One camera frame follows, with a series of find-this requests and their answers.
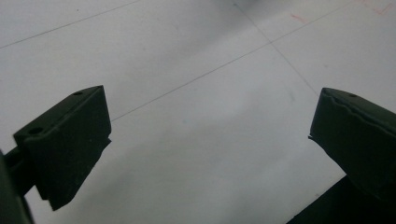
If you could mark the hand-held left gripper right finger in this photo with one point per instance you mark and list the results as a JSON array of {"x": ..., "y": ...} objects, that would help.
[{"x": 358, "y": 137}]

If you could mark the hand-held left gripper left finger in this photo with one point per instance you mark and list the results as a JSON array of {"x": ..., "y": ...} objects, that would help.
[{"x": 68, "y": 146}]

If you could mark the white table cover sheet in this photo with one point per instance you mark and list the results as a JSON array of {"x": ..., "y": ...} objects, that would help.
[{"x": 199, "y": 124}]

